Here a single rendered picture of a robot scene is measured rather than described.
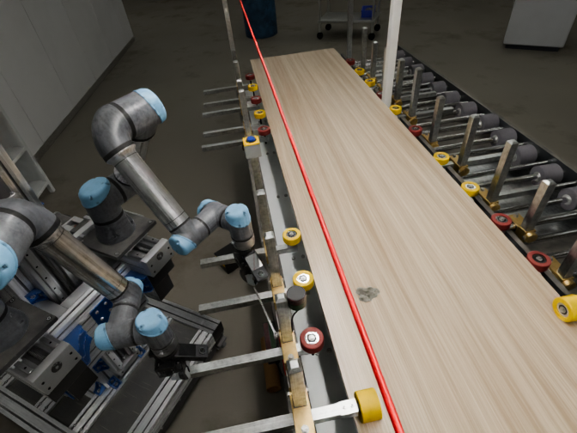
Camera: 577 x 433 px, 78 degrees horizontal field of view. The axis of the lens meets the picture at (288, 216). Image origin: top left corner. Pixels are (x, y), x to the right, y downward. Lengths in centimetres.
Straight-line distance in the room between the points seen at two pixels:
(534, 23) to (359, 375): 619
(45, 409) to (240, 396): 95
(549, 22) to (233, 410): 634
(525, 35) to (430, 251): 561
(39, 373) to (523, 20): 673
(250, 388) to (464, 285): 129
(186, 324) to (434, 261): 140
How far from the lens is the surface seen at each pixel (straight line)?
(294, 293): 110
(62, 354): 140
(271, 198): 222
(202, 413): 221
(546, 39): 690
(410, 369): 124
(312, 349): 124
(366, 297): 133
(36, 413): 236
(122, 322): 113
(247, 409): 216
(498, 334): 138
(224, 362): 131
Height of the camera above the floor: 199
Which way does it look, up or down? 41 degrees down
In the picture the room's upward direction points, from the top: 6 degrees counter-clockwise
